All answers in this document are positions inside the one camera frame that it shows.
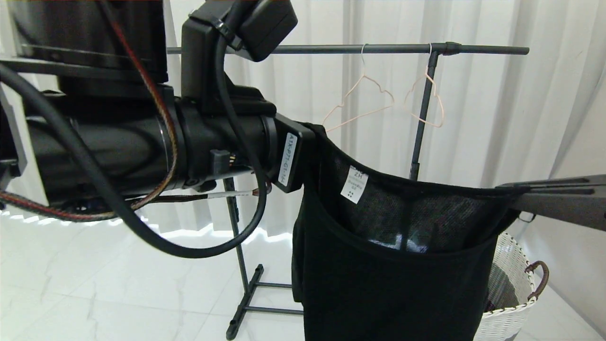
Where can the black clothes rack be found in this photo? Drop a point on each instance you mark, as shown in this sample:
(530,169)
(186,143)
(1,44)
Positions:
(378,48)

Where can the pink clothes hanger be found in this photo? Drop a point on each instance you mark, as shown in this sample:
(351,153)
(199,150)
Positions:
(364,71)
(442,117)

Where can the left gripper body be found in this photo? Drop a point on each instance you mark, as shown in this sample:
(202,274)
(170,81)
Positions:
(203,137)

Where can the white laundry basket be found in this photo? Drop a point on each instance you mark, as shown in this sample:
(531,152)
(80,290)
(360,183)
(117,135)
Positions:
(513,265)

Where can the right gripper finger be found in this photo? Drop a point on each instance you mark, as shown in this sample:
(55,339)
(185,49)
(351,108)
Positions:
(568,183)
(577,210)

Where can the black garment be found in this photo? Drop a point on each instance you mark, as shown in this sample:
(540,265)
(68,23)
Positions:
(378,293)

